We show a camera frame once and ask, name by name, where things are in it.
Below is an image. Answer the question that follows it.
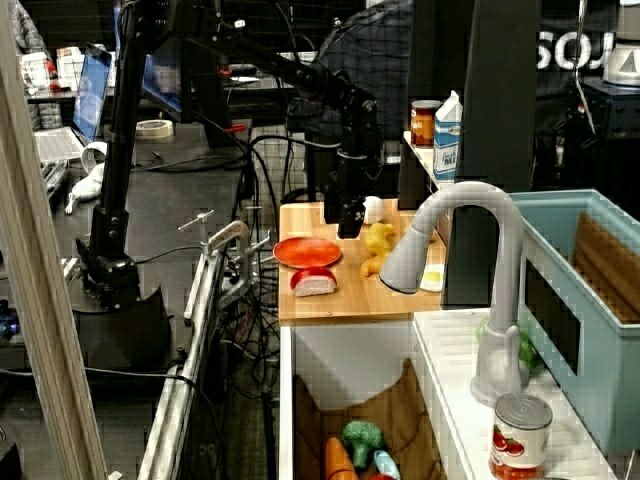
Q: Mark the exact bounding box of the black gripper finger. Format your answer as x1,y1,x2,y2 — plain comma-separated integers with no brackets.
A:
337,196,368,240
323,188,342,226

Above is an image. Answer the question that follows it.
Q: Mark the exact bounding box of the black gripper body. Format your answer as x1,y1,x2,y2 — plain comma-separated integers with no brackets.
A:
325,148,382,204

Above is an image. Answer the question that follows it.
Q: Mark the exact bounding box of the red and white toy sushi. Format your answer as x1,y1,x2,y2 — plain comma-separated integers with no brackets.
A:
290,266,338,298

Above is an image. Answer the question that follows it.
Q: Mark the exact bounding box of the red plate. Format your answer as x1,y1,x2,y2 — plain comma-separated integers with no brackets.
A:
272,236,343,269

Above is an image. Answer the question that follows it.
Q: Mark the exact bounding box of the white toy egg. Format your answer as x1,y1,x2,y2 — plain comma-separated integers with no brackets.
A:
361,195,386,225

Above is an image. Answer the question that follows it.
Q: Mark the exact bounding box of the orange toy croissant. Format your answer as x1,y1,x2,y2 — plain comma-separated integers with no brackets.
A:
360,254,391,278

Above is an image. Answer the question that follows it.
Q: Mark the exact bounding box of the white shelf board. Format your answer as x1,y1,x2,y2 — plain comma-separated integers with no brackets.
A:
402,130,454,191

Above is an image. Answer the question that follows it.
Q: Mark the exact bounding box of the brown beans can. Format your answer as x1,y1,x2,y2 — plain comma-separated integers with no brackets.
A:
410,99,443,148

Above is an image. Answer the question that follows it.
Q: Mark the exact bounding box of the toy fried egg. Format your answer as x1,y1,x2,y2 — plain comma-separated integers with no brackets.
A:
418,263,446,293

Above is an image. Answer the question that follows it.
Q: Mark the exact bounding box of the blue white milk carton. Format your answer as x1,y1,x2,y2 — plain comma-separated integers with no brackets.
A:
432,90,464,184

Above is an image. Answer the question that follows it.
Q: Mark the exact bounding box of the metal C clamp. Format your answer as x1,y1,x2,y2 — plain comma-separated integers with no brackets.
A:
178,209,276,302

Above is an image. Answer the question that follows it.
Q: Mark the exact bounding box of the black shelf unit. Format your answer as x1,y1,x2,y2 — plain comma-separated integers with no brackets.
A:
398,0,542,307

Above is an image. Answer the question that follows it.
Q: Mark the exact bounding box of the white toy sink unit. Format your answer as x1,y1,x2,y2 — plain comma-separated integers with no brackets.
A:
278,307,616,480

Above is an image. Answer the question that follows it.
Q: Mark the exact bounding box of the grey toy faucet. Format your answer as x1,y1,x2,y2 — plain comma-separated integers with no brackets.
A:
378,180,531,407

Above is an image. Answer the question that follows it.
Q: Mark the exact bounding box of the white tape roll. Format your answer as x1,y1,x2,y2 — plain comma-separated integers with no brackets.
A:
134,118,175,140

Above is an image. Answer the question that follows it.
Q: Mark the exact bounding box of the computer monitor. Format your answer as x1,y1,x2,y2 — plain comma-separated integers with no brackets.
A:
141,49,184,114

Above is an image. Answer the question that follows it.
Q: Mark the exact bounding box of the green toy vegetable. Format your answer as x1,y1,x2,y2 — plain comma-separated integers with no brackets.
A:
475,317,544,372

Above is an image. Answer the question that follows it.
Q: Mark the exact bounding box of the green toy broccoli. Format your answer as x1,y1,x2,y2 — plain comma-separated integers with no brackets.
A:
341,420,386,470

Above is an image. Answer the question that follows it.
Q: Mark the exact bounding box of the white mug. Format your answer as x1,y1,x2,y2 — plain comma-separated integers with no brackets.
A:
79,141,109,174

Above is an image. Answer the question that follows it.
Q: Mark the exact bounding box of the orange toy carrot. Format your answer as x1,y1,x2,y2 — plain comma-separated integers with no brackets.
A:
324,437,361,480

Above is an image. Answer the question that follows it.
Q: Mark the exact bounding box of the white cloth lump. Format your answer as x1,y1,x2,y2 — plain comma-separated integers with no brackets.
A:
64,164,106,215

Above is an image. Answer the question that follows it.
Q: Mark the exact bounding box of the light blue toy piece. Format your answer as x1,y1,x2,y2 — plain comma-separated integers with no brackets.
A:
372,449,401,479

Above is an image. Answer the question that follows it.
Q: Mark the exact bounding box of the brown cardboard insert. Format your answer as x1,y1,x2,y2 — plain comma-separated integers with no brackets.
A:
572,210,640,324

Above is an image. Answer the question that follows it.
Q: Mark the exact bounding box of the open laptop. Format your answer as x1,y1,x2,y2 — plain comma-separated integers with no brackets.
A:
34,43,114,164

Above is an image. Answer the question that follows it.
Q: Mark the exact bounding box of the red white tomato can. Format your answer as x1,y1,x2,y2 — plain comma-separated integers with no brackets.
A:
488,392,554,480

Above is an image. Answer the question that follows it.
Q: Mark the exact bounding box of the light blue plastic bin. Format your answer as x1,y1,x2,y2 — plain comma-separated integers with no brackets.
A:
509,188,640,456

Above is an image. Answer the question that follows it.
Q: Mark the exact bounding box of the aluminium rail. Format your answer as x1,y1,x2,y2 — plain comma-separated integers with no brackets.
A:
137,249,224,480

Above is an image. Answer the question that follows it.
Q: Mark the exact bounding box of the wooden post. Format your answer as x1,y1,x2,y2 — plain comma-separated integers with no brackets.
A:
0,0,109,480

